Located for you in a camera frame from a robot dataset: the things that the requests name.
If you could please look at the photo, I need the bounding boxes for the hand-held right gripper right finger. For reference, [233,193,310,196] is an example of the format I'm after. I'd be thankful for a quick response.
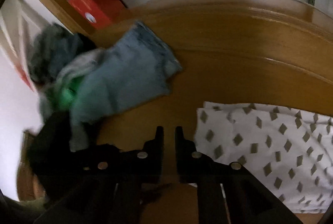
[175,126,303,224]

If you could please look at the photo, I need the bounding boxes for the grey-green garment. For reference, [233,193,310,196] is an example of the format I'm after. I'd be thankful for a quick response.
[27,24,86,84]

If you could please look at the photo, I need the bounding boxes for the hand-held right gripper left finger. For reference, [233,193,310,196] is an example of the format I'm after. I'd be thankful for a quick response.
[34,126,164,224]

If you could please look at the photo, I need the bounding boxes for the light blue jeans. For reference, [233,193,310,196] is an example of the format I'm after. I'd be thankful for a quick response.
[39,20,183,153]

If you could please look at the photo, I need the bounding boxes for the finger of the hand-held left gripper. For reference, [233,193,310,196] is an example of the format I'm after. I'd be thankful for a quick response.
[72,144,126,162]

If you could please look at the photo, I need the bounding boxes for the red box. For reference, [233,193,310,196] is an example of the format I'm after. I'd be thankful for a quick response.
[66,0,128,30]

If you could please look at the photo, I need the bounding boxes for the white diamond-print pants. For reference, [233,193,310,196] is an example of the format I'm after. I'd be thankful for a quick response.
[194,101,333,214]

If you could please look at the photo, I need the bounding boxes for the pink white curtain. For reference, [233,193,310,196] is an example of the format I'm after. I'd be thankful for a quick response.
[0,0,37,89]

